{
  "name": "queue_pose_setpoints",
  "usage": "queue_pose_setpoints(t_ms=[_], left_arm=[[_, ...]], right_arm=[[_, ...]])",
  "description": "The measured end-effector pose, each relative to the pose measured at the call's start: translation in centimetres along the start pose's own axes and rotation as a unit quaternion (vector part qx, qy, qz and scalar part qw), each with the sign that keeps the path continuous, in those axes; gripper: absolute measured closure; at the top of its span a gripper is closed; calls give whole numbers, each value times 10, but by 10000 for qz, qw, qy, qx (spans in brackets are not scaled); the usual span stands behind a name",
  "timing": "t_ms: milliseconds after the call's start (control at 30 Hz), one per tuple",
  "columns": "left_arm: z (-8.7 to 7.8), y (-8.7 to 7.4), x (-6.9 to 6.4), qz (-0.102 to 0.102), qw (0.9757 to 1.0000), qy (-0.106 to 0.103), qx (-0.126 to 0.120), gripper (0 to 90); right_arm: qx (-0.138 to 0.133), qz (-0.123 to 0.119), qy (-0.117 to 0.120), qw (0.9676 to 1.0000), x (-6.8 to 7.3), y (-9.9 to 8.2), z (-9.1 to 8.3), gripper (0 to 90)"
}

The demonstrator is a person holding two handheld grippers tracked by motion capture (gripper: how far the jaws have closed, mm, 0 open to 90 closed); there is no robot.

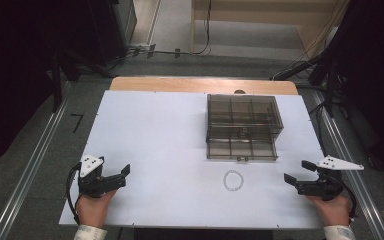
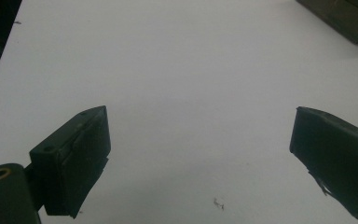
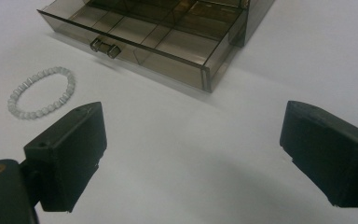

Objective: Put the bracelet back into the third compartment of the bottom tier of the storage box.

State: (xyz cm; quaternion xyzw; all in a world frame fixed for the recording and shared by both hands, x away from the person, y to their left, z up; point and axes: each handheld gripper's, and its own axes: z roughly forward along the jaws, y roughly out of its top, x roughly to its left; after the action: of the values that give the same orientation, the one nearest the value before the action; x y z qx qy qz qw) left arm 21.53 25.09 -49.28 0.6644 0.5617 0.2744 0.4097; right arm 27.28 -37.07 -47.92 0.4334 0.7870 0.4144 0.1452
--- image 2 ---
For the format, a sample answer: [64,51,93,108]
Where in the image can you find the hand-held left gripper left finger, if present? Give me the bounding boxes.
[28,105,112,219]

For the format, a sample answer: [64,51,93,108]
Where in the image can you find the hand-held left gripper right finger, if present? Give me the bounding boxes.
[289,105,358,221]

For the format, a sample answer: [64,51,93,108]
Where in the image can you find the dark green box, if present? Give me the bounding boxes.
[296,0,358,58]

